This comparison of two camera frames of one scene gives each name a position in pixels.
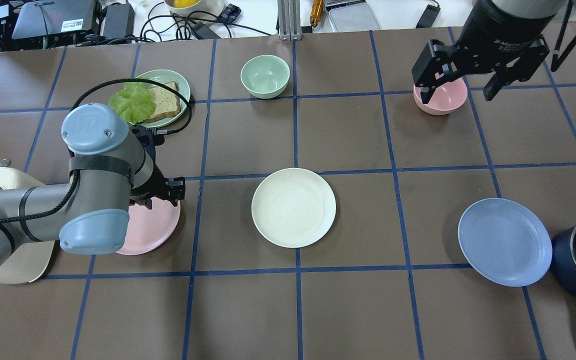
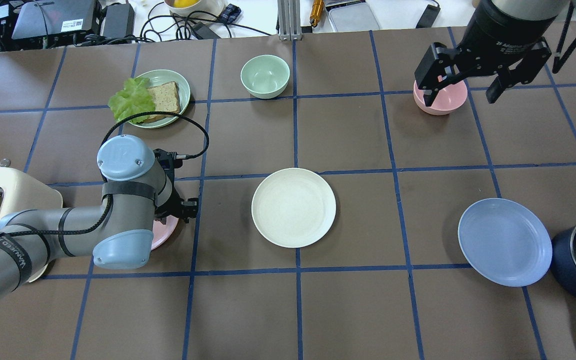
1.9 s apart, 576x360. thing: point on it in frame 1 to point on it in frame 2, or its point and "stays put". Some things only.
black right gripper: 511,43 stays put
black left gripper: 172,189 to 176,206
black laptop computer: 46,17 stays put
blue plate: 505,241 stays put
